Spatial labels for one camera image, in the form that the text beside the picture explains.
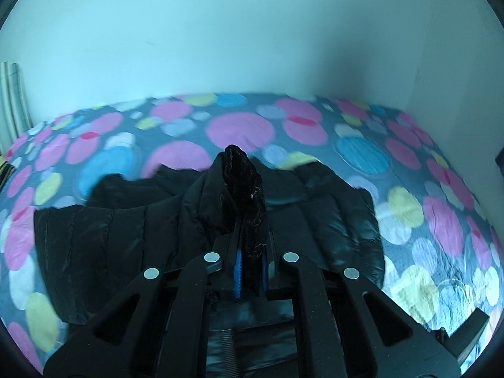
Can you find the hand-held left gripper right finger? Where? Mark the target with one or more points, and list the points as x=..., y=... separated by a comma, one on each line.
x=266, y=279

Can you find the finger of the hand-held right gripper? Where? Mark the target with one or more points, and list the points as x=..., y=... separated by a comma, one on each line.
x=466, y=332

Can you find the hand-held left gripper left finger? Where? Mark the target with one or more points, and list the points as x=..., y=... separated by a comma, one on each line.
x=237, y=273

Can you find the black puffer jacket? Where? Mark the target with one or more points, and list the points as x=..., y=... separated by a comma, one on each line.
x=98, y=244

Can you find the dotted colourful bedspread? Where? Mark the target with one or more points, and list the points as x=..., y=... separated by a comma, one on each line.
x=236, y=130

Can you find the yellow black striped pillow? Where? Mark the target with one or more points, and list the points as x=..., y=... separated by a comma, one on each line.
x=4, y=173

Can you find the grey white striped pillow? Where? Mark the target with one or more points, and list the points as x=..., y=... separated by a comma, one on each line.
x=12, y=102

